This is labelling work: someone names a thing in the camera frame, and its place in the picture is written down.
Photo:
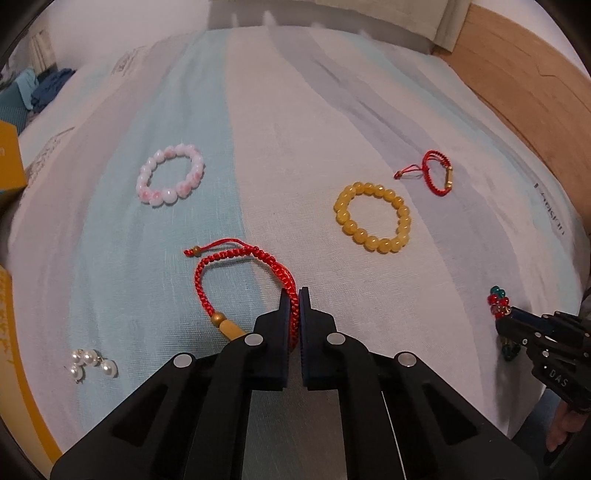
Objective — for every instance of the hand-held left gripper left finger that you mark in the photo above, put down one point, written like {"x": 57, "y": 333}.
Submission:
{"x": 290, "y": 323}

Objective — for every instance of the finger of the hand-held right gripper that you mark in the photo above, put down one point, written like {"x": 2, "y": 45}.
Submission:
{"x": 531, "y": 316}
{"x": 515, "y": 332}

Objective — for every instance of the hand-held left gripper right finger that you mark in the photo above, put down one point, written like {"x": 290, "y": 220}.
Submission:
{"x": 307, "y": 323}

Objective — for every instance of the person's right hand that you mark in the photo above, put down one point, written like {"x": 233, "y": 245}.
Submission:
{"x": 563, "y": 424}

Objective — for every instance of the beige curtain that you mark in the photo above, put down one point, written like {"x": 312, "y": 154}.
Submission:
{"x": 450, "y": 23}

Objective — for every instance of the dark blue clothes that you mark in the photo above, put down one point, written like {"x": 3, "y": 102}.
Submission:
{"x": 51, "y": 87}

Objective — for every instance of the teal suitcase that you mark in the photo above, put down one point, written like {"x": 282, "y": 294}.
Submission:
{"x": 11, "y": 113}

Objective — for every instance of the tied cream curtain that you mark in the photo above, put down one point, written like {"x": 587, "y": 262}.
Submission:
{"x": 44, "y": 50}

